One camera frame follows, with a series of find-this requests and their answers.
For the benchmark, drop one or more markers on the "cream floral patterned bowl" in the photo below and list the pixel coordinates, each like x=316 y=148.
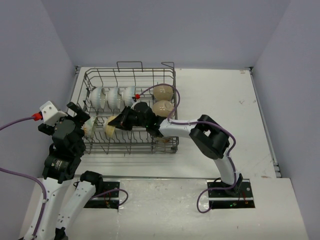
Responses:
x=89 y=127

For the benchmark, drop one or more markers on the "beige bowl near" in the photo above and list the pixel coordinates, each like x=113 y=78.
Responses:
x=163 y=140

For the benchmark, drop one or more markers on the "white blue bowl right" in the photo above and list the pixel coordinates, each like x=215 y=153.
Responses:
x=127 y=96

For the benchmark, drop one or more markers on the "beige bowl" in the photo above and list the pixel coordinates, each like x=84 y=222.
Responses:
x=163 y=92
x=162 y=108
x=163 y=140

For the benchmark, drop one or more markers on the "white blue bowl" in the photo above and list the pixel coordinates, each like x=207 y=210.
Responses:
x=97 y=98
x=127 y=96
x=113 y=99

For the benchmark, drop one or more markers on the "grey wire dish rack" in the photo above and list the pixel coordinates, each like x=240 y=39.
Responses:
x=123 y=75

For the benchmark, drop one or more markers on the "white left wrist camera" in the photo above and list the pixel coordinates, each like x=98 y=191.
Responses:
x=51 y=114

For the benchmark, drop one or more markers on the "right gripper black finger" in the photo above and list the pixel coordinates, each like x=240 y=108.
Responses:
x=126 y=111
x=116 y=120

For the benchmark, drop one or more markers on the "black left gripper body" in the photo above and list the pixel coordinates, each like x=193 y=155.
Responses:
x=46 y=128

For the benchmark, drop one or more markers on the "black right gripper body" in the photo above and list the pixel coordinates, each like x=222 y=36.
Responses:
x=128 y=123

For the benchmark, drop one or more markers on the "white blue bowl left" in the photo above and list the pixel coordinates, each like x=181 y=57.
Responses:
x=97 y=98

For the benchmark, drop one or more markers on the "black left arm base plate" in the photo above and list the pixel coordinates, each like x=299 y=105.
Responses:
x=107 y=201

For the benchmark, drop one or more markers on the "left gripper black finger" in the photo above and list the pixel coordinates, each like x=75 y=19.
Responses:
x=76 y=109
x=82 y=117

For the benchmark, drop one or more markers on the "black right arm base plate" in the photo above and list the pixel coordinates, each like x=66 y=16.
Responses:
x=243 y=199

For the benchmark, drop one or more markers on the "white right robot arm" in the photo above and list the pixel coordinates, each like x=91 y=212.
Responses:
x=212 y=140

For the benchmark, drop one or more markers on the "beige bowl far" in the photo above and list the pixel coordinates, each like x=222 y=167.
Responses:
x=163 y=92

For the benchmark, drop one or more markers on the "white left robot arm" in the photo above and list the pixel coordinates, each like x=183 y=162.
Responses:
x=52 y=219

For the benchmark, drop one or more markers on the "beige bowl middle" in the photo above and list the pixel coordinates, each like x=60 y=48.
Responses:
x=162 y=108

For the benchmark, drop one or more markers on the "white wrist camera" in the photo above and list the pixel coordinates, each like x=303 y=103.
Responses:
x=134 y=100
x=51 y=114

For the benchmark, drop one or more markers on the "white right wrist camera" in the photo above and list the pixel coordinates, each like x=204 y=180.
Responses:
x=134 y=100

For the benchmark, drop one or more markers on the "yellow green patterned bowl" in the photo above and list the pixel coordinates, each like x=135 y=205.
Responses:
x=108 y=129

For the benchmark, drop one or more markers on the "white blue bowl middle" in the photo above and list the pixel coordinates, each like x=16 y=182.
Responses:
x=113 y=99

